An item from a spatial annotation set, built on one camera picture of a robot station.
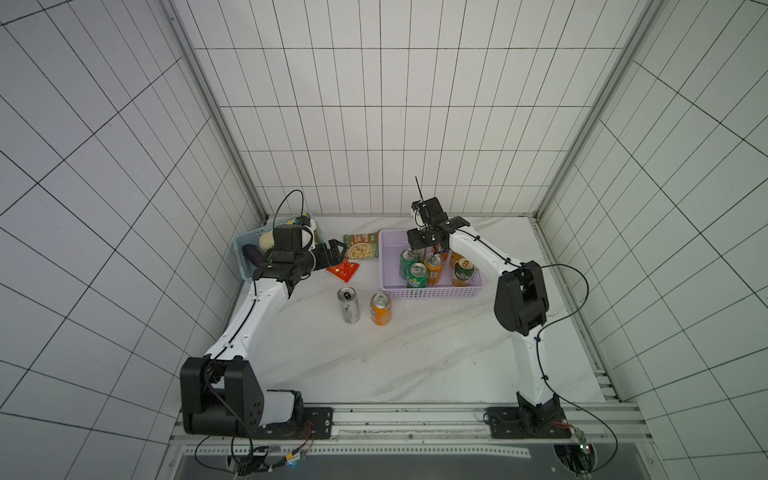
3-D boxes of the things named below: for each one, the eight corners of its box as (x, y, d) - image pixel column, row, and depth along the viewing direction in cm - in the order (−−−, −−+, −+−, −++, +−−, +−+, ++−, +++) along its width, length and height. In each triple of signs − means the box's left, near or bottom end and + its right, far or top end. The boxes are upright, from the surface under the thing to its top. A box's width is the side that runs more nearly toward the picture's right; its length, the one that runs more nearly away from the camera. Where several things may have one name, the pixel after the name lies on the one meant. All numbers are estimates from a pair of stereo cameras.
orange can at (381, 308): (371, 326, 92) (370, 309, 83) (372, 310, 95) (370, 292, 86) (390, 326, 92) (391, 309, 83) (390, 310, 95) (391, 292, 86)
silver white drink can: (342, 323, 92) (336, 302, 81) (343, 308, 95) (338, 286, 84) (359, 323, 92) (356, 302, 81) (360, 308, 95) (357, 286, 84)
